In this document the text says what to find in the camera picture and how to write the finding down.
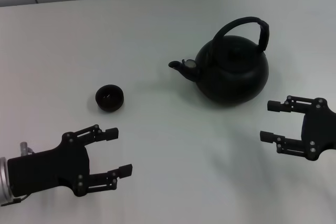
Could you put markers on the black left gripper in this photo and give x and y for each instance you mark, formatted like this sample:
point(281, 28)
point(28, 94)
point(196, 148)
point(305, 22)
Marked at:
point(47, 169)

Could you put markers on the small black teacup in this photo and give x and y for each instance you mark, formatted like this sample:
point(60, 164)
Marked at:
point(110, 107)

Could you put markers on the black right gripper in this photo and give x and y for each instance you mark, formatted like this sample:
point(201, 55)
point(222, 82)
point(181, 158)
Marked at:
point(320, 129)

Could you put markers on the black round teapot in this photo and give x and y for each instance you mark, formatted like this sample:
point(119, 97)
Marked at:
point(231, 77)

